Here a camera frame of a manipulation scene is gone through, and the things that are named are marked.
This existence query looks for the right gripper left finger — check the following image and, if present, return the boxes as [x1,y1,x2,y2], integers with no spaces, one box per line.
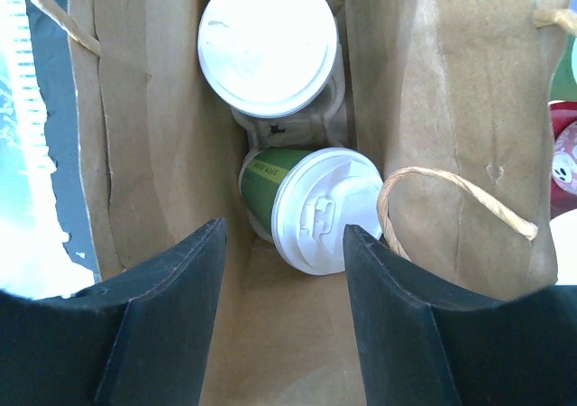
[1,219,227,405]

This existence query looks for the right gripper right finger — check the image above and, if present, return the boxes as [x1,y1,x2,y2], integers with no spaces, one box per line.
[343,226,576,405]

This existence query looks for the white plastic cup lid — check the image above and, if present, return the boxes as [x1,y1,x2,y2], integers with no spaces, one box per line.
[270,148,383,276]

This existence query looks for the green brown paper bag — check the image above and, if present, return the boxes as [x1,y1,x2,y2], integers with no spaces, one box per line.
[22,0,577,406]

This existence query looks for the green paper cup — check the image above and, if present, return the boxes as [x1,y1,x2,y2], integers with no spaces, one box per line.
[239,148,311,243]

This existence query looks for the green paper cups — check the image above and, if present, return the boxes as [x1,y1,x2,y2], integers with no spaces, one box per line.
[550,36,576,102]

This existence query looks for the white paper plate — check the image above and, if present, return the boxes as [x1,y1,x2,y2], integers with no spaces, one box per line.
[550,209,577,285]

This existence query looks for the pink floral mug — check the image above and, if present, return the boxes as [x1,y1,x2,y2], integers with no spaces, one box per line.
[552,122,577,195]

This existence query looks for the red round tray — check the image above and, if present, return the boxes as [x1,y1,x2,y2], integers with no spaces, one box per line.
[549,101,576,218]

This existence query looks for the white slotted cable duct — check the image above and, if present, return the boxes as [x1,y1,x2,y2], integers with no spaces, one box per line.
[3,0,52,172]

